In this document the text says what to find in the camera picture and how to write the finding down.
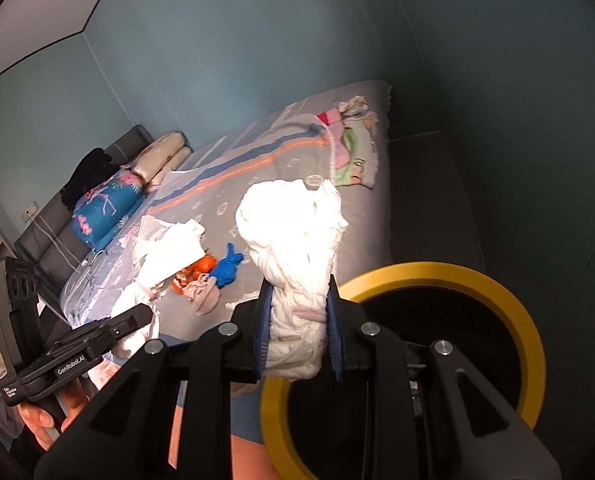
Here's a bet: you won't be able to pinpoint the yellow rimmed black trash bin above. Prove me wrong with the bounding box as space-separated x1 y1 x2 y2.
258 261 548 480

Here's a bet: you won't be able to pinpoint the white clothes pile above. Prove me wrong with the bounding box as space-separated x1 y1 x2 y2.
111 227 204 358

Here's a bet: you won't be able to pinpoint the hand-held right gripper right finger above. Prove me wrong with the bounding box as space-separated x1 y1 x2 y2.
327 275 563 480

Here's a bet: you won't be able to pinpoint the blue floral folded quilt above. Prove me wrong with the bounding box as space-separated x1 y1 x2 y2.
72 169 145 251

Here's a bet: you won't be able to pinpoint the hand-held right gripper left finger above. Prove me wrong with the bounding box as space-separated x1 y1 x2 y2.
34 277 274 480

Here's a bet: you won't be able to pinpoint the black folded clothes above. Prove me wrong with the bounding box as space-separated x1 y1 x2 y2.
60 147 128 211

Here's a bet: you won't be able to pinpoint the pink green printed cloth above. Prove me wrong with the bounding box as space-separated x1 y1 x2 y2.
312 95 381 190

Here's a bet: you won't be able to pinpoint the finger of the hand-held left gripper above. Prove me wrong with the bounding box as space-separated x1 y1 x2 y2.
110 304 154 344

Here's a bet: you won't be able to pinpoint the bed with patterned sheet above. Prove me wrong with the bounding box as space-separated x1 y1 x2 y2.
60 79 393 461

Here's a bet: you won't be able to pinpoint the person's left hand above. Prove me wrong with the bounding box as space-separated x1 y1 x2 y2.
17 379 96 454

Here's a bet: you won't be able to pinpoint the orange patterned sock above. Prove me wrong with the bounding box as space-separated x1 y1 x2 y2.
171 267 199 295

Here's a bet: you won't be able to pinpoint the blue sock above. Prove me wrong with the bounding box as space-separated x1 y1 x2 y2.
212 242 246 289

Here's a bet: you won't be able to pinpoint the beige pillows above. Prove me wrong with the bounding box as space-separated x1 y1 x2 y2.
132 131 193 189

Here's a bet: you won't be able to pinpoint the grey padded headboard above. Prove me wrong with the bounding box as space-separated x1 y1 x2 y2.
14 125 154 301

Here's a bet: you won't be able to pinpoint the white sock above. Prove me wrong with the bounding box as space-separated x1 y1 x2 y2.
234 177 351 381

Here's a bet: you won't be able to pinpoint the pink sock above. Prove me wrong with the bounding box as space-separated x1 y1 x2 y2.
183 274 219 317

